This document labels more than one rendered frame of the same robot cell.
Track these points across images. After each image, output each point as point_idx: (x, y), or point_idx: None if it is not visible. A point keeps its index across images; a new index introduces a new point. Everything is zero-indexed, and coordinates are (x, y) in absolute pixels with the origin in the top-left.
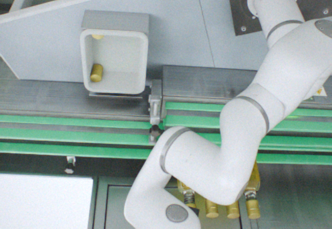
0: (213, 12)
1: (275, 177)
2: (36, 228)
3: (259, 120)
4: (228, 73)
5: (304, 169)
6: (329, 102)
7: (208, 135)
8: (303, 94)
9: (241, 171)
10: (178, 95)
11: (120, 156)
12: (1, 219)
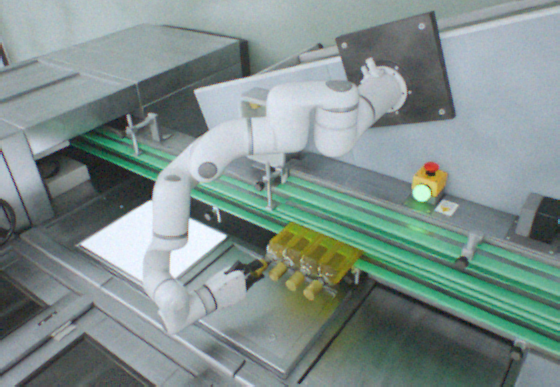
0: None
1: (396, 310)
2: None
3: (242, 129)
4: (363, 171)
5: (438, 320)
6: (447, 221)
7: (315, 217)
8: (285, 122)
9: (203, 148)
10: (301, 172)
11: (248, 219)
12: (146, 233)
